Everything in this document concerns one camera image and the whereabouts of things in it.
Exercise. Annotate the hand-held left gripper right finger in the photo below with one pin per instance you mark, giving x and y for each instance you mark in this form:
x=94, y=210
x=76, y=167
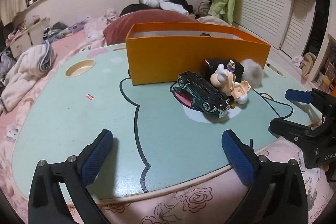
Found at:
x=237, y=158

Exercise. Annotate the beige rolled towel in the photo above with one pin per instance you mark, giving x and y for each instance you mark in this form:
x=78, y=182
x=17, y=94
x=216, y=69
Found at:
x=308, y=63

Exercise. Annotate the wooden shelf with books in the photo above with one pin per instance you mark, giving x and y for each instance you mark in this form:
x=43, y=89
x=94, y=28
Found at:
x=325, y=66

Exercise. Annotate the cream crumpled garment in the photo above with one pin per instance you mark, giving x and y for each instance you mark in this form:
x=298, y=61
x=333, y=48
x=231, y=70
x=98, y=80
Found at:
x=212, y=20

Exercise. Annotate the green toy car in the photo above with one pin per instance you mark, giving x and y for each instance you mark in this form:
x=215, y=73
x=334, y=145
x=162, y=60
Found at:
x=202, y=92

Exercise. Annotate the pink floral quilt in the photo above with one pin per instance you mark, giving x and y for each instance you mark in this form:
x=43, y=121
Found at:
x=183, y=210

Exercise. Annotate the white purple packet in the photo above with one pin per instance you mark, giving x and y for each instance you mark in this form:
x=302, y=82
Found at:
x=77, y=27

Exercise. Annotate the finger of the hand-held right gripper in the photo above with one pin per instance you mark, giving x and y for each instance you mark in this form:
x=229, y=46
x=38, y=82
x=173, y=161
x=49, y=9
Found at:
x=298, y=96
x=286, y=128

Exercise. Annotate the red cushion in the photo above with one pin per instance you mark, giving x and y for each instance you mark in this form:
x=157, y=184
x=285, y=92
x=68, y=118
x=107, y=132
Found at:
x=136, y=19

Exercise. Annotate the cartoon figure toy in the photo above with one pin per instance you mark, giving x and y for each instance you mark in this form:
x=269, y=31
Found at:
x=228, y=82

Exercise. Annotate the mint cartoon lap desk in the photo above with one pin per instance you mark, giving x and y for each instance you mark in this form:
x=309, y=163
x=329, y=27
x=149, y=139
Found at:
x=78, y=108

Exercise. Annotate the white crumpled garment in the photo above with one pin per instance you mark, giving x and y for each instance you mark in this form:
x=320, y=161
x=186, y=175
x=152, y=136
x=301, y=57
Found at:
x=170, y=6

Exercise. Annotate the beige fur ball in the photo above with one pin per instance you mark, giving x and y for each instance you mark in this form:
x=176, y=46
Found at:
x=253, y=71

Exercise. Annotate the patterned clothes pile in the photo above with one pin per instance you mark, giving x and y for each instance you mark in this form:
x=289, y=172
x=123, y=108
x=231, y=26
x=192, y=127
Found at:
x=56, y=29

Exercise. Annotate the white fleece garment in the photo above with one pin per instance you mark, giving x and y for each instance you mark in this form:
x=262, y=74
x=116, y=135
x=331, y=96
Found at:
x=26, y=66

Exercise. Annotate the white louvered closet door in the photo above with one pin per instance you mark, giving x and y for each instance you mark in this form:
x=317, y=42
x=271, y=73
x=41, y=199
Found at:
x=262, y=3

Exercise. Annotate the black crumpled garment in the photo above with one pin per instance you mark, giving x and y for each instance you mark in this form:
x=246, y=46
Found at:
x=181, y=2
x=134, y=8

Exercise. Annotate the black lace cloth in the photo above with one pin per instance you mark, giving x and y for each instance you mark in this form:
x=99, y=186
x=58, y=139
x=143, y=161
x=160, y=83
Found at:
x=212, y=67

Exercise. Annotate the pale pink crumpled cloth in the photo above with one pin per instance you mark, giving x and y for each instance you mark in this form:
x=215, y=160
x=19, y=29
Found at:
x=97, y=29

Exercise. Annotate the white crumpled tissue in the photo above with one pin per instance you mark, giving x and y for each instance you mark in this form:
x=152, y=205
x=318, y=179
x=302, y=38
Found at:
x=296, y=59

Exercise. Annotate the grey fluffy garment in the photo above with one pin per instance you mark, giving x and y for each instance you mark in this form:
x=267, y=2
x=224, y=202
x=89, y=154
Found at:
x=202, y=7

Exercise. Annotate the orange box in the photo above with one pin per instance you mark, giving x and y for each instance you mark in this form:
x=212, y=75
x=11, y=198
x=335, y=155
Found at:
x=157, y=61

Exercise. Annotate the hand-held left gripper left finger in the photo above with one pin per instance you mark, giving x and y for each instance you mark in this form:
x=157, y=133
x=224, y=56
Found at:
x=95, y=158

